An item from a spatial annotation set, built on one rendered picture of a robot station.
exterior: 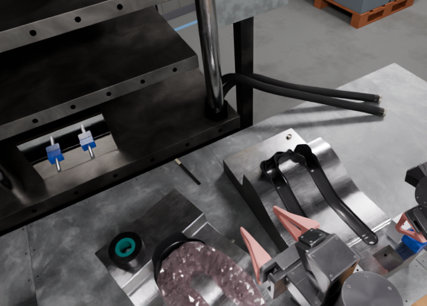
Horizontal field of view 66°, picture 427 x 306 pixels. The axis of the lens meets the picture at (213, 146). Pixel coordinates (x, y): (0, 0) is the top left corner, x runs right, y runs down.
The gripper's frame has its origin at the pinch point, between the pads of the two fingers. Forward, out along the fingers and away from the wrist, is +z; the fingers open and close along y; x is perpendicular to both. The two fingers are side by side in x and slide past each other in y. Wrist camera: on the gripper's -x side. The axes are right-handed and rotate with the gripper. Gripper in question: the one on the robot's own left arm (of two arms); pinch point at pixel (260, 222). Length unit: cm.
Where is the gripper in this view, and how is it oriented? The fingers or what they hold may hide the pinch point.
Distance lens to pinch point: 52.0
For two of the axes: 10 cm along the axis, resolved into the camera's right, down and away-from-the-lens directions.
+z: -5.3, -5.8, 6.2
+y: -8.4, 4.5, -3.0
